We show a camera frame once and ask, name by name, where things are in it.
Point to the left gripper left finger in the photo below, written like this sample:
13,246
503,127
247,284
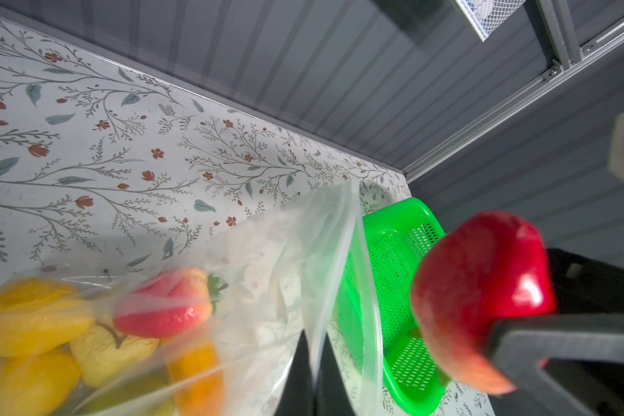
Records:
298,397

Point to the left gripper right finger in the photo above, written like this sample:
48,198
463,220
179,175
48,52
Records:
331,397

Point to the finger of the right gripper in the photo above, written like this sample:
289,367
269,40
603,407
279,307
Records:
570,364

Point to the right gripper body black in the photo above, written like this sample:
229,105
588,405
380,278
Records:
585,286

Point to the red toy apple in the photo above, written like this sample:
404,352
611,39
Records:
492,267

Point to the clear zip top bag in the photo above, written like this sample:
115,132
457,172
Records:
275,316

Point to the green toy fruit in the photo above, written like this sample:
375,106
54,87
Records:
130,392

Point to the red toy fruit front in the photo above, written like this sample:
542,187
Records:
169,304

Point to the yellow green toy pear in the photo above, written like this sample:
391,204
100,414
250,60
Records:
102,353

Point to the yellow toy lemon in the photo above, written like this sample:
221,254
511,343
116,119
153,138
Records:
37,385

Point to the yellow toy fruit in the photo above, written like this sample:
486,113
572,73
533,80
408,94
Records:
38,315

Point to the green plastic basket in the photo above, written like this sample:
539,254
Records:
400,296

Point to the white wire mesh basket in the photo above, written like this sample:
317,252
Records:
484,16

